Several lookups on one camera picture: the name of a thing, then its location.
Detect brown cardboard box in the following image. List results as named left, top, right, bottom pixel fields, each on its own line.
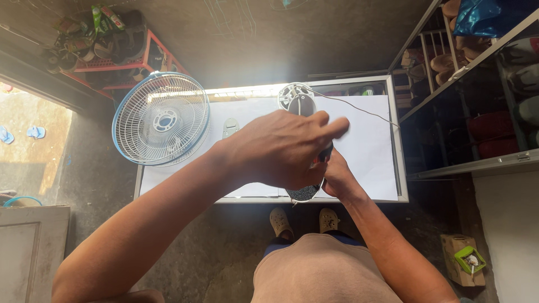
left=440, top=234, right=486, bottom=287

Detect red rack with shoes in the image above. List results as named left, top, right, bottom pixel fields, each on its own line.
left=42, top=3, right=191, bottom=102

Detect blue rimmed basin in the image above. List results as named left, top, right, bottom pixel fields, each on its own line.
left=2, top=196, right=43, bottom=208

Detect white fan guard blue rim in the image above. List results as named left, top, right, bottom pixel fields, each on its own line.
left=112, top=72, right=211, bottom=167

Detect person's left hand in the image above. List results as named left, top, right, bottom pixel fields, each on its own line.
left=219, top=109, right=350, bottom=191

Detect white fan motor housing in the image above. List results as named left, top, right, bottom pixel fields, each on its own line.
left=277, top=82, right=334, bottom=203

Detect green plastic container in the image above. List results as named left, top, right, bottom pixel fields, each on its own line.
left=454, top=246, right=487, bottom=275

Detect thin white power cable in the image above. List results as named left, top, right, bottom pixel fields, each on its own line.
left=311, top=89, right=401, bottom=128

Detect person's right hand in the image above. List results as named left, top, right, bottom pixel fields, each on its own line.
left=321, top=147, right=364, bottom=199

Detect person's beige shirt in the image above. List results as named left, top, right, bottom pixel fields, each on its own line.
left=251, top=233, right=405, bottom=303

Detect white paper sheet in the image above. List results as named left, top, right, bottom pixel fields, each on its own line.
left=139, top=95, right=399, bottom=201

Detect person's beige clog shoe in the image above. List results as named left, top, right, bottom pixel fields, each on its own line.
left=269, top=207, right=294, bottom=239
left=319, top=208, right=340, bottom=234

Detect black handled screwdriver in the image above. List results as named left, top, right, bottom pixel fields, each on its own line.
left=314, top=142, right=334, bottom=169

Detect white panelled cabinet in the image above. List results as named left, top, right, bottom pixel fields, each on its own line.
left=0, top=205, right=71, bottom=303

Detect person's blue shorts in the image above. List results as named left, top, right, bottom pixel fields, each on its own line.
left=263, top=230, right=368, bottom=258

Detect small white plastic fan part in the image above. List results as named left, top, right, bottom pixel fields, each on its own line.
left=222, top=118, right=241, bottom=140

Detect metal shelf with shoes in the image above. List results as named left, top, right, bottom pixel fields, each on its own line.
left=387, top=0, right=539, bottom=181

